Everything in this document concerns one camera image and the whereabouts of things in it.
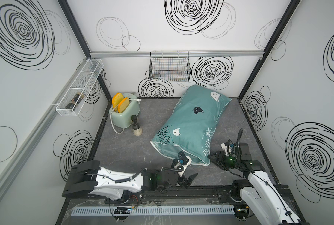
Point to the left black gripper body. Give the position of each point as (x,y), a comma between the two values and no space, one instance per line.
(180,180)

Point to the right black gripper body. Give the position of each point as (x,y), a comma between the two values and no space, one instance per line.
(230,161)

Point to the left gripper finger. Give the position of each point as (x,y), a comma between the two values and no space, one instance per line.
(183,159)
(186,182)

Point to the teal cat-print pillow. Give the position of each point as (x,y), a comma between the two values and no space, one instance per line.
(192,125)

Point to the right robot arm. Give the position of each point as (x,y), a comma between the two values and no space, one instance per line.
(256,189)

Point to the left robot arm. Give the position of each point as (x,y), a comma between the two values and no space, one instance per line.
(89,178)

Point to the glass bottle with black cap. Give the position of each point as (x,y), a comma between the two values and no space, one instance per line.
(136,126)

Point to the mint green toaster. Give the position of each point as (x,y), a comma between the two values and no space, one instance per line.
(123,120)

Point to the right yellow toast slice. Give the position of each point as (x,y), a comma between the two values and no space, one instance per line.
(122,106)

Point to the yellow toast slice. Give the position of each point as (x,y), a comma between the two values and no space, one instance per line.
(122,106)
(117,98)

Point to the left yellow toast slice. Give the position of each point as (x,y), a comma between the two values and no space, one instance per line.
(117,98)

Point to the dark object in white shelf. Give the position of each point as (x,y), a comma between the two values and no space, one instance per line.
(74,101)

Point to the black front mounting rail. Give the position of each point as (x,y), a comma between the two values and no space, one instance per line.
(220,194)

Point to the white slotted cable duct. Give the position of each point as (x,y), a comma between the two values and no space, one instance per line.
(154,210)

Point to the black wire wall basket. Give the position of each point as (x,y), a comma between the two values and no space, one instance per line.
(171,69)

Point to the silver horizontal wall rail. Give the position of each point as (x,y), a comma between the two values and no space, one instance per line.
(164,54)

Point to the white wire wall shelf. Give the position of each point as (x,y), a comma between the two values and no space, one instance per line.
(86,82)

